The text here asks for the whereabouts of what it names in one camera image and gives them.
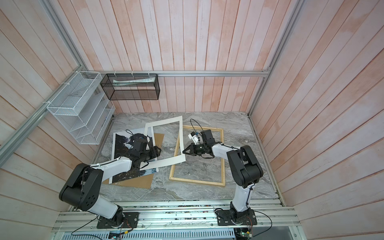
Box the waterfall landscape photo print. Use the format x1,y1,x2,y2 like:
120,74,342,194
108,129,159,184

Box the white photo mat board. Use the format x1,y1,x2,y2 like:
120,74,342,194
140,116,186,170

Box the light wooden picture frame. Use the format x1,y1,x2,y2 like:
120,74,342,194
169,127,226,187

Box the brown cardboard backing board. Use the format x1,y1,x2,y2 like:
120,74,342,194
102,132,165,190

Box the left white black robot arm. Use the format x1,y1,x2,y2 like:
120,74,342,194
59,146,161,228

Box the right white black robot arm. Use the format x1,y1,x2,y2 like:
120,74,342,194
182,142,264,226

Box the paper sheet inside black basket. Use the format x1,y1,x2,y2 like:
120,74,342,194
112,77,156,90

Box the aluminium slotted base rails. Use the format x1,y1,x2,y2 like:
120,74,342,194
50,198,301,240

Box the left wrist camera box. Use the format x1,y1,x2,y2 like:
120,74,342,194
132,137,147,153

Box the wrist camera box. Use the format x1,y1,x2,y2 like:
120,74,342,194
132,137,147,153
201,130,216,145

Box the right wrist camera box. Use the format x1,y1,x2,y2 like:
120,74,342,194
201,130,216,145

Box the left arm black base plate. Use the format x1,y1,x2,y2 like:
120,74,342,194
97,212,140,229

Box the black wire mesh basket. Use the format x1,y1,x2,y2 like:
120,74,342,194
101,73,161,101

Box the white wire mesh shelf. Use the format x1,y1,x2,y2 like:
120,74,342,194
47,71,115,145

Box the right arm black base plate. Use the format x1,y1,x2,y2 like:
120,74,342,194
214,208,257,226

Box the aluminium wall rail frame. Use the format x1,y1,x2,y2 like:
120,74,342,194
0,0,307,208

